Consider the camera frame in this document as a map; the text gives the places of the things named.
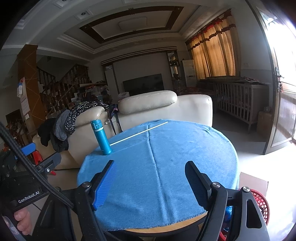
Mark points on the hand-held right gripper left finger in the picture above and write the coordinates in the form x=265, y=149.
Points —
x=103, y=187

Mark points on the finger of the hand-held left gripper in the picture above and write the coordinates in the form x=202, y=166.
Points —
x=26, y=149
x=52, y=160

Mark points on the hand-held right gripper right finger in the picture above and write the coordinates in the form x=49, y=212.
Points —
x=196, y=183

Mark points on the blue plastic bag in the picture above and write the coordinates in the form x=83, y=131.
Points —
x=229, y=214

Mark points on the red plastic mesh basket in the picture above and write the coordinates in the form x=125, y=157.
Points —
x=260, y=204

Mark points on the person's left hand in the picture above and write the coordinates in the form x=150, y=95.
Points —
x=22, y=220

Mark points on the black jacket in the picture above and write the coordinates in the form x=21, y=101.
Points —
x=45, y=132

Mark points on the cluttered dark shelf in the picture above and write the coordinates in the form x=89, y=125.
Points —
x=16, y=125

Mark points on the grey blue garment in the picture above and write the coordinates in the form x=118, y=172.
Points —
x=60, y=126

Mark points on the blue tablecloth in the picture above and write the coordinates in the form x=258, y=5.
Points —
x=150, y=173

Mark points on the teal water bottle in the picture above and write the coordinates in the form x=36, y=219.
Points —
x=101, y=139

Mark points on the large printed cardboard box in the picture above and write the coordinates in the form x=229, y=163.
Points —
x=252, y=182

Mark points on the dark floral garment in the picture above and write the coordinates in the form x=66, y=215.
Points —
x=81, y=109

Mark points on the thin white stick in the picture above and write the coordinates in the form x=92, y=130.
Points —
x=138, y=133

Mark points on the wooden staircase railing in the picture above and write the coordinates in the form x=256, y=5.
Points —
x=60, y=90

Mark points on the cream leather sofa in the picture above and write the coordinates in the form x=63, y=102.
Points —
x=192, y=109

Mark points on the pile of household clutter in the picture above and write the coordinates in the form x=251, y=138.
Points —
x=92, y=90

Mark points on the small cardboard box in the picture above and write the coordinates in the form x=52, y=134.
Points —
x=263, y=121

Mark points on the wooden baby crib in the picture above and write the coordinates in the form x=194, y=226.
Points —
x=235, y=99

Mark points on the white cabinet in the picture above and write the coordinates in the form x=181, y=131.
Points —
x=111, y=83

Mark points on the brown entrance door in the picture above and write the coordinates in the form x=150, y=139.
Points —
x=283, y=115

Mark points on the flat screen television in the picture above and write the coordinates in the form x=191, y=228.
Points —
x=143, y=84

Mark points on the white standing air conditioner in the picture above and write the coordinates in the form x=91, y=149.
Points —
x=188, y=71

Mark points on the dark display cabinet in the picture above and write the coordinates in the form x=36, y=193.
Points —
x=173, y=67

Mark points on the tan curtain with red trim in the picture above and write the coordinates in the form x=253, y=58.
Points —
x=215, y=55

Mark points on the wall calendar papers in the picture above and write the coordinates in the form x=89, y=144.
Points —
x=23, y=97

